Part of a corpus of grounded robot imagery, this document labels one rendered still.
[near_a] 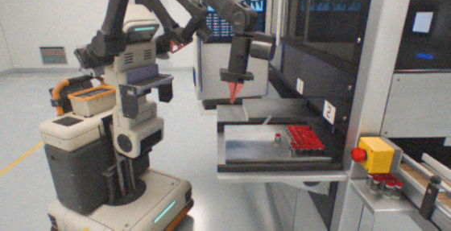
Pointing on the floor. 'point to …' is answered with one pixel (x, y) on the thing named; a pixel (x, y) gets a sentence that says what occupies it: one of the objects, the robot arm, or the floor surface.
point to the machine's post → (371, 87)
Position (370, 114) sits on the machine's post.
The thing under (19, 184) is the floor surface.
